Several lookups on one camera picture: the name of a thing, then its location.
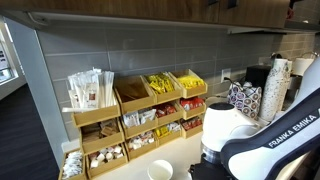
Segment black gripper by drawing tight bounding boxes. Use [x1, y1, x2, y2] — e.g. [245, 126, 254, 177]
[188, 161, 234, 180]

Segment patterned paper cup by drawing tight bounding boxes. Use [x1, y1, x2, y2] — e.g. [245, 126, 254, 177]
[147, 159, 174, 180]

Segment tall paper cup stack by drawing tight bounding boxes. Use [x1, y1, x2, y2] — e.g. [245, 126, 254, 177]
[292, 57, 316, 77]
[259, 58, 290, 123]

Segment red condiment packets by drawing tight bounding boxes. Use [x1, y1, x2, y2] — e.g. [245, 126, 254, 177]
[181, 116, 203, 132]
[179, 96, 205, 112]

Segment yellow white packets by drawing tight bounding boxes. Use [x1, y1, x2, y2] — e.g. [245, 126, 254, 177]
[154, 121, 182, 139]

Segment red brown packets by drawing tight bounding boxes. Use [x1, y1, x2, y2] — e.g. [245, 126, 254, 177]
[154, 102, 178, 118]

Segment bright yellow sweetener packets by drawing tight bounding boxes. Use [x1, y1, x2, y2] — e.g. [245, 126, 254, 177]
[176, 74, 205, 90]

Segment white snack bags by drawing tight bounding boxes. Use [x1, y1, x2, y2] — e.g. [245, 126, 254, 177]
[122, 108, 157, 129]

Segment yellow printed packets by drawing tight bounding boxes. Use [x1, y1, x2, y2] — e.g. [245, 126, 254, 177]
[145, 72, 175, 95]

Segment white creamer cups pile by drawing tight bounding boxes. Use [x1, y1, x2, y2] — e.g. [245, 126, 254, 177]
[88, 144, 125, 169]

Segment black coffee machine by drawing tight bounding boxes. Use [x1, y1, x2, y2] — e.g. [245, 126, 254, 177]
[245, 64, 272, 91]

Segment brown paper packets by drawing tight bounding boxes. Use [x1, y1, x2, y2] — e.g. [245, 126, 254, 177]
[81, 119, 120, 143]

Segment stainless steel appliance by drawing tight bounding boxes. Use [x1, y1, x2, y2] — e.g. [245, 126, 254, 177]
[283, 74, 304, 111]

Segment small wooden box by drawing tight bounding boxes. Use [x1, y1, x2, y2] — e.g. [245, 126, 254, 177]
[58, 148, 88, 180]

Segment wooden condiment organizer shelf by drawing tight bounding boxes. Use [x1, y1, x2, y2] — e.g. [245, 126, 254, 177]
[70, 68, 209, 180]

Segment white sugar sticks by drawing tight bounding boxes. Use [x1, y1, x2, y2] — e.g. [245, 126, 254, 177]
[62, 150, 84, 179]

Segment wrapped stirrers and straws bunch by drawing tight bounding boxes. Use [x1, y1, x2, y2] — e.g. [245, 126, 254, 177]
[61, 67, 116, 114]

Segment wooden overhead cabinet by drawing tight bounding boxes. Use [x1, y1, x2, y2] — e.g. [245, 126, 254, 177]
[0, 0, 291, 29]

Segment white wall outlet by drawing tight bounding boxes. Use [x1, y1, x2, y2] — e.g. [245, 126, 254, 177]
[220, 68, 232, 84]

